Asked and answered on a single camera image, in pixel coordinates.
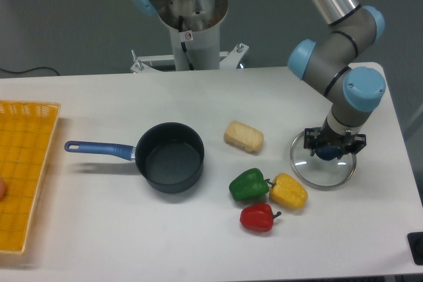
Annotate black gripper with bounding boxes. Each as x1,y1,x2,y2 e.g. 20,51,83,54
303,120,367,159

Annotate glass lid blue knob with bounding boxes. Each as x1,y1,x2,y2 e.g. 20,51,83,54
289,132,357,190

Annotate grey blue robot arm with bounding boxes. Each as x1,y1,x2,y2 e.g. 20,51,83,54
132,0,385,160

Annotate yellow bell pepper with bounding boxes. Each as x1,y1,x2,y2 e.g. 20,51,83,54
266,173,308,210

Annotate green bell pepper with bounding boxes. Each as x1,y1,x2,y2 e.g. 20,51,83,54
229,168,269,201

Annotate beige bread loaf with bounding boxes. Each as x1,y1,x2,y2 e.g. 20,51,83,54
223,121,264,154

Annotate red bell pepper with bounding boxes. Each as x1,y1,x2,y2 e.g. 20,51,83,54
239,203,282,232

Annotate black device at table edge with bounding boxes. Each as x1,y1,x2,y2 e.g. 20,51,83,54
407,232,423,265

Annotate yellow woven basket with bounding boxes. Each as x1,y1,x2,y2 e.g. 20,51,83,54
1,100,61,254

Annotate dark saucepan blue handle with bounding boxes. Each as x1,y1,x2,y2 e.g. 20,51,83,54
64,122,205,194

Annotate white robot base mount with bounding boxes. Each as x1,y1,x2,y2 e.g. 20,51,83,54
135,0,249,71

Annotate black cable on floor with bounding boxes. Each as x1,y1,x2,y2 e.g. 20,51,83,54
0,66,60,76

